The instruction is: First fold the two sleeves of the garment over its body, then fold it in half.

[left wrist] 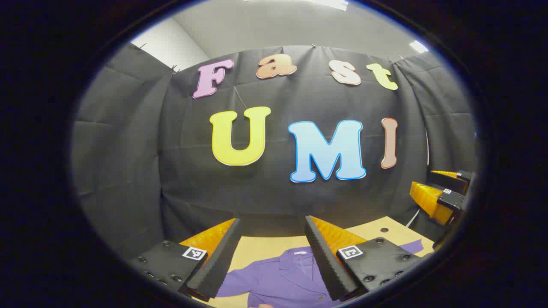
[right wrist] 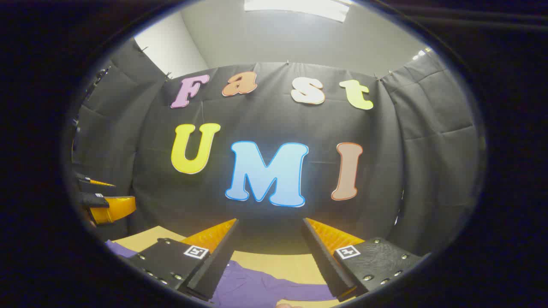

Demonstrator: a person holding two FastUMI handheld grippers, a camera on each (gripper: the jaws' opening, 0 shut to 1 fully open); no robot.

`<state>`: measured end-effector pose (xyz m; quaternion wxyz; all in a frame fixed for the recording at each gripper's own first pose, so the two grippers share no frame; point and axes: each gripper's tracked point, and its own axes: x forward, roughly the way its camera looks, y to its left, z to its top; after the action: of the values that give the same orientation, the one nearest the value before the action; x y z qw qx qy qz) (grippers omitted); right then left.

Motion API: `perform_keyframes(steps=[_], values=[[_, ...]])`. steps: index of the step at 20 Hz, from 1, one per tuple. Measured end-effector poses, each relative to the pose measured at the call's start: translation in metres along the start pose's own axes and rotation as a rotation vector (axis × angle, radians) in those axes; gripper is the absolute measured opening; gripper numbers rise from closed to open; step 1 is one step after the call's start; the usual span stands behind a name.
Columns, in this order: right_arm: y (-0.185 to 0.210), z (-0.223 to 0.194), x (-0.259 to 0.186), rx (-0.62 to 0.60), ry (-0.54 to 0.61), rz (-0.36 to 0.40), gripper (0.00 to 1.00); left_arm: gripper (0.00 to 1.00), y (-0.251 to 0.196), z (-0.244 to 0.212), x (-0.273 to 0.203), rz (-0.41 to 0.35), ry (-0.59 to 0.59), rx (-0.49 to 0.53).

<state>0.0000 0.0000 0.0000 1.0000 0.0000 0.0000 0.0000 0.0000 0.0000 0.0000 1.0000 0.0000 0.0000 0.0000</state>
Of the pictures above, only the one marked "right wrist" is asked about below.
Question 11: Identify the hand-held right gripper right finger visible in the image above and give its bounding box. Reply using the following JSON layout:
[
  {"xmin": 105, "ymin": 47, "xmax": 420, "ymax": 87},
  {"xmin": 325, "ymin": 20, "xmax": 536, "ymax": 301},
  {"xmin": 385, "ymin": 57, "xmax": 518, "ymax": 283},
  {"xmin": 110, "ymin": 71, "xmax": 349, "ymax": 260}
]
[{"xmin": 302, "ymin": 217, "xmax": 424, "ymax": 302}]

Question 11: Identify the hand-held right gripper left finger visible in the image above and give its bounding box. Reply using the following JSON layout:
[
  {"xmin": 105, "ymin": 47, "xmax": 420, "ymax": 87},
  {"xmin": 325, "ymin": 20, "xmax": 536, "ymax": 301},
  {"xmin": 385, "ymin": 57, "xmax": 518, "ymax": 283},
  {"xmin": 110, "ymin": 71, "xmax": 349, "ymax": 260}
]
[{"xmin": 126, "ymin": 218, "xmax": 239, "ymax": 302}]

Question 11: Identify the purple collared shirt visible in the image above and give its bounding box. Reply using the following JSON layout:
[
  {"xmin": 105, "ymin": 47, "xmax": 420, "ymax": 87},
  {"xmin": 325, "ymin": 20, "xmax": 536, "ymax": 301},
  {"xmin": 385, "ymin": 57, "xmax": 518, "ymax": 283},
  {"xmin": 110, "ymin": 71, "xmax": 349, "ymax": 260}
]
[{"xmin": 105, "ymin": 240, "xmax": 337, "ymax": 308}]

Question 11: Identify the black backdrop cloth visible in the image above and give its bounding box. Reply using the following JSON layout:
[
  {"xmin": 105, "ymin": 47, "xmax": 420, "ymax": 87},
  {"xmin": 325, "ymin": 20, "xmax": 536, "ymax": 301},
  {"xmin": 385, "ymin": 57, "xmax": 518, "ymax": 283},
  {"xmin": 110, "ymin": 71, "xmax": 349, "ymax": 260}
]
[{"xmin": 71, "ymin": 38, "xmax": 482, "ymax": 257}]

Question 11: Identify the ceiling light panel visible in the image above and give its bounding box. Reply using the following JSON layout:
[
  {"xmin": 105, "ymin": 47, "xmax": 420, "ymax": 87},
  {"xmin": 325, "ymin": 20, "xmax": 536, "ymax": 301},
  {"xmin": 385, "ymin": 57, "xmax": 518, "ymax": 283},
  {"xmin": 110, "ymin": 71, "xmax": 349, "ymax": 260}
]
[{"xmin": 244, "ymin": 0, "xmax": 351, "ymax": 23}]

